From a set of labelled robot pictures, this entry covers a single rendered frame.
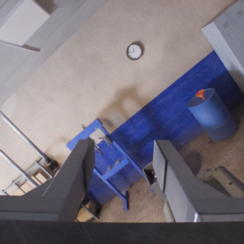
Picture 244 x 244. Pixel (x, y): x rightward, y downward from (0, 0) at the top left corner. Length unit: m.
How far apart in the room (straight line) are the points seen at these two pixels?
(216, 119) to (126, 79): 1.90
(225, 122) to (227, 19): 1.79
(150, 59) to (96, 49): 1.13
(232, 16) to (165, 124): 2.32
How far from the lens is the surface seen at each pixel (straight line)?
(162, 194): 3.09
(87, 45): 3.86
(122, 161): 3.65
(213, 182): 1.21
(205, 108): 3.44
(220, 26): 3.76
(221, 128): 3.68
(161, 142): 0.16
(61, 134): 4.19
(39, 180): 4.52
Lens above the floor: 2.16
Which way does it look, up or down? 12 degrees down
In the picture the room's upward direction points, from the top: 41 degrees counter-clockwise
